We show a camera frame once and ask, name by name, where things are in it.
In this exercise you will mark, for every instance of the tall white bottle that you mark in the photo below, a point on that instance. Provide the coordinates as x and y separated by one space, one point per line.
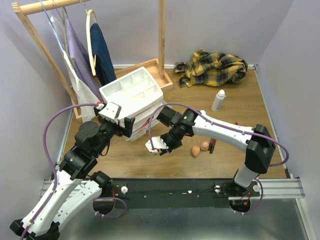
218 100

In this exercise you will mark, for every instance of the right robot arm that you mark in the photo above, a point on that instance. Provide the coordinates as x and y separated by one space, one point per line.
255 142

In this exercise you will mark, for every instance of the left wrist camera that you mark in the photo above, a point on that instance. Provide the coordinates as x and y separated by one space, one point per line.
109 111

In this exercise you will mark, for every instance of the cream wooden hanger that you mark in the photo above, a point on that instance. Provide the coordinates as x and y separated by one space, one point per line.
92 58

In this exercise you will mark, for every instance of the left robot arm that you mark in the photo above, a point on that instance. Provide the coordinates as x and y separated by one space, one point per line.
56 207

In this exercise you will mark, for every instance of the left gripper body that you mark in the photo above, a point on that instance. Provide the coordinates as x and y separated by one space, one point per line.
124 124

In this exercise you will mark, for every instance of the navy blue hanging garment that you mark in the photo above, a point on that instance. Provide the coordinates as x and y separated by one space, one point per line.
104 67

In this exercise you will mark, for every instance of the lavender hanging garment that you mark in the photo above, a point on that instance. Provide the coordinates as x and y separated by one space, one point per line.
80 56

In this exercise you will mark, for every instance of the orange teardrop makeup sponge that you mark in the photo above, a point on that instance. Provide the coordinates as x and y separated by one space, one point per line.
195 151

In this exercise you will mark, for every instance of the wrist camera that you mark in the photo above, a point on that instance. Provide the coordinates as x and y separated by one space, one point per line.
155 145
109 111

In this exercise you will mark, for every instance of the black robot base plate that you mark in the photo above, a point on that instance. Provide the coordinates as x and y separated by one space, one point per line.
164 193

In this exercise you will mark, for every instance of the white drawer organizer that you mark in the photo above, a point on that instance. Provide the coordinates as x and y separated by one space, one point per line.
139 95

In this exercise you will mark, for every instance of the white hanging garment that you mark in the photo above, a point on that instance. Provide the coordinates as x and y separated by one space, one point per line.
83 93

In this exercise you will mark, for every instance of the pink gourd makeup sponge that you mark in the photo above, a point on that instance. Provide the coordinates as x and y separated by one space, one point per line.
205 146

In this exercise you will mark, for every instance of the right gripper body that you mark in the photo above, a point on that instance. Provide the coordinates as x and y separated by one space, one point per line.
172 139

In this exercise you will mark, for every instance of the red lip gloss pair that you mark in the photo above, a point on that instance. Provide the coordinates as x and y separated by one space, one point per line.
212 145

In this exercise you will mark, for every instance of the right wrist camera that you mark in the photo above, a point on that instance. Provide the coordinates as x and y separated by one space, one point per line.
155 145

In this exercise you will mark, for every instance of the yellow plaid shirt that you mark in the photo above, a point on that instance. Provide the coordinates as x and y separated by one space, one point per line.
211 69

